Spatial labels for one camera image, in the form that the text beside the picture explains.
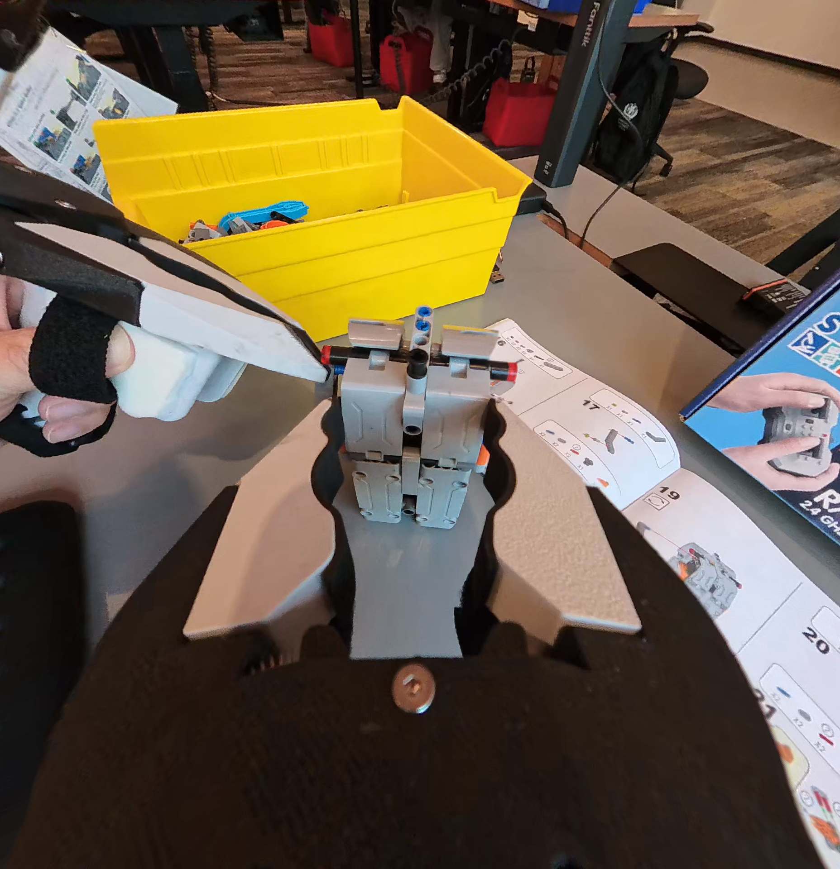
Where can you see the black ridged object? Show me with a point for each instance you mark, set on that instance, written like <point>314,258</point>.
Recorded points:
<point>32,611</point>

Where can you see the open instruction booklet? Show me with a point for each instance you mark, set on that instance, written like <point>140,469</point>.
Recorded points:
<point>732,611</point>

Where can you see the yellow plastic bin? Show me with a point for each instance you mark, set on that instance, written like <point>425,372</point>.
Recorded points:
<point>392,271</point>

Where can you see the black desk frame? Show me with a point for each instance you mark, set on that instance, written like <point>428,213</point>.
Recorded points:
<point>168,54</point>

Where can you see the black backpack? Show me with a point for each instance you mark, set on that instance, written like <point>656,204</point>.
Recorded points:
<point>637,108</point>

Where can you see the black flat stand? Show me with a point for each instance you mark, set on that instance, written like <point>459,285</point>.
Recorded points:
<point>684,292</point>

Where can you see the blue brick separator tool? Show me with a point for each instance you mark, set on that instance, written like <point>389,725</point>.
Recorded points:
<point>257,216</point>

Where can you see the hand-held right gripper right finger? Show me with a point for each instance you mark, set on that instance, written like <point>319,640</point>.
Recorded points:
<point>562,543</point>

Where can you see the black office chair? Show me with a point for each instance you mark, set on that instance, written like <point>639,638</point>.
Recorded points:
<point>691,74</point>

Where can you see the pile of brick parts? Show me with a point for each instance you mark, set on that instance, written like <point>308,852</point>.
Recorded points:
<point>209,232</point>

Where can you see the black power adapter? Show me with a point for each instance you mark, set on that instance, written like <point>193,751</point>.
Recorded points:
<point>532,200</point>

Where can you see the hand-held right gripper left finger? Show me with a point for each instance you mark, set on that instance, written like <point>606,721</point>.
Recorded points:
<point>263,550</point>

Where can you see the red container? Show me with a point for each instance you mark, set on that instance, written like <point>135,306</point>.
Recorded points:
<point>406,64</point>
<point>331,41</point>

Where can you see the grey building brick robot model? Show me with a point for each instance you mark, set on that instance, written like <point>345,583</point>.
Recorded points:
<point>379,414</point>

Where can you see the light grey desk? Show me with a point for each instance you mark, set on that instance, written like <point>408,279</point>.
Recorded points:
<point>664,224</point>

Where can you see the red tote bag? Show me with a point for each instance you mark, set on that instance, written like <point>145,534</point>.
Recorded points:
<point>521,112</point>

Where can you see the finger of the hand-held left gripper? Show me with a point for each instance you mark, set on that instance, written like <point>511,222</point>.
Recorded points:
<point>195,269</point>
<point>243,339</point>

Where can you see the printed paper leaflet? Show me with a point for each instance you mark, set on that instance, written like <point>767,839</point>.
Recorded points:
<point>66,115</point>

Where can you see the small black box red edge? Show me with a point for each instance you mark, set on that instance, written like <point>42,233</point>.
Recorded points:
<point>776,297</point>

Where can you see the blue robot kit box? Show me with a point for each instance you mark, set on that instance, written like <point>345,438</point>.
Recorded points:
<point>766,421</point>

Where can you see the person's left hand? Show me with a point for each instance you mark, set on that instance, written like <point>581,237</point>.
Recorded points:
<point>5,366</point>

